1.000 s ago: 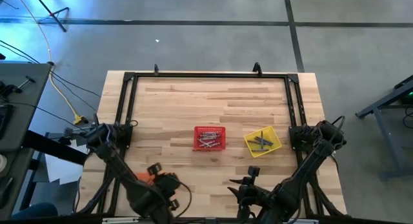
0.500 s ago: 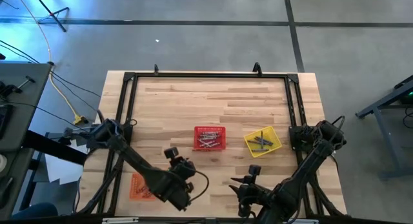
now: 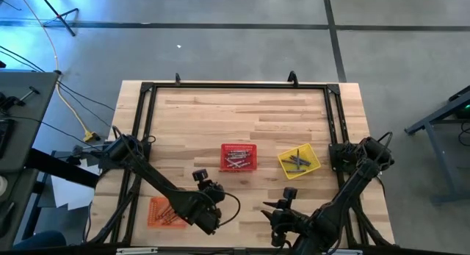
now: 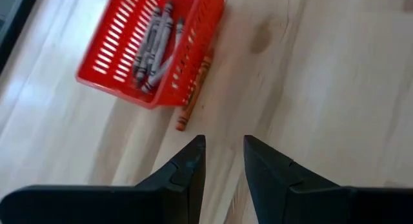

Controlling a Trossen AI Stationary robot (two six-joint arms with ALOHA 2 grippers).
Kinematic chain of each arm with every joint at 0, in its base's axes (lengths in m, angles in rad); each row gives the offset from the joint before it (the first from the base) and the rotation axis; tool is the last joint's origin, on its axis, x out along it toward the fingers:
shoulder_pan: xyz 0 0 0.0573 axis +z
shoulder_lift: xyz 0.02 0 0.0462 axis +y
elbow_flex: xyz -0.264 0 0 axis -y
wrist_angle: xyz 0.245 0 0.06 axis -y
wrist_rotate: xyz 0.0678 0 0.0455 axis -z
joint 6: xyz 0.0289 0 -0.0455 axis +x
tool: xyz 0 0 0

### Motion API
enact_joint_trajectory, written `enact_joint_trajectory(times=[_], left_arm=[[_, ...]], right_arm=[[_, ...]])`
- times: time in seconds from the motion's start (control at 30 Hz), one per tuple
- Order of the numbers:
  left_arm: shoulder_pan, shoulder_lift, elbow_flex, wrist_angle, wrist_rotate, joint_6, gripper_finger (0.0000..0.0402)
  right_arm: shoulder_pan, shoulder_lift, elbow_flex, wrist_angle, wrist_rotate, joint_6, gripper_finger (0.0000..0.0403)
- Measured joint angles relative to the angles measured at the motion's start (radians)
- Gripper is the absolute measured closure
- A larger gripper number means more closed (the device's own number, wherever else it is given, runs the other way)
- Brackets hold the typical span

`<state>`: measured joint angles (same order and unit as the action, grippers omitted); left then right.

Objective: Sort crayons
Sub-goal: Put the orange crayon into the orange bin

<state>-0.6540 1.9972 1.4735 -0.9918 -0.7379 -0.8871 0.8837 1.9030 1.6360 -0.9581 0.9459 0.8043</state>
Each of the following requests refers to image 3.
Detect black light stand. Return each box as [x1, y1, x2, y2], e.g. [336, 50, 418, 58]
[35, 0, 80, 37]

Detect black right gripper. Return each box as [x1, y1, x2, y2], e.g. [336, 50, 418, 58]
[260, 187, 314, 248]

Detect black aluminium table frame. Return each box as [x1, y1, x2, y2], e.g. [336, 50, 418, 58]
[108, 81, 372, 253]

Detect grey desk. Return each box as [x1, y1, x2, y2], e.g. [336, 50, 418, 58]
[0, 70, 60, 175]
[0, 168, 40, 251]

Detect yellow plastic basket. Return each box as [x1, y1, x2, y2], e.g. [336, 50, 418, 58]
[277, 143, 322, 181]

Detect white floor sheets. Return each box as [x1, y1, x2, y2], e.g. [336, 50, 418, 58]
[50, 157, 101, 212]

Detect orange plastic basket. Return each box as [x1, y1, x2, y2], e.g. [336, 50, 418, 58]
[147, 196, 189, 229]

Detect cream hanging cable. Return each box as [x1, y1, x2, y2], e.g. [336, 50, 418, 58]
[14, 0, 89, 134]

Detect silver bracket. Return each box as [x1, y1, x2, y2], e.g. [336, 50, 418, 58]
[115, 246, 159, 255]
[322, 248, 364, 255]

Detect grey desk frame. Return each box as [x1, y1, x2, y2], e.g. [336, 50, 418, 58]
[403, 85, 470, 204]

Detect red plastic basket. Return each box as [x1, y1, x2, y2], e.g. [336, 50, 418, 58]
[219, 143, 259, 173]

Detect black desk beam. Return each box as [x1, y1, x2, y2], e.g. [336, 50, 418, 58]
[24, 147, 101, 189]

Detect black cable bundle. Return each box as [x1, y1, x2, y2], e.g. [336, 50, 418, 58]
[350, 203, 394, 248]
[84, 173, 144, 245]

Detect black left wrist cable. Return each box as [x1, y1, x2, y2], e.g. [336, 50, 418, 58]
[219, 190, 242, 227]

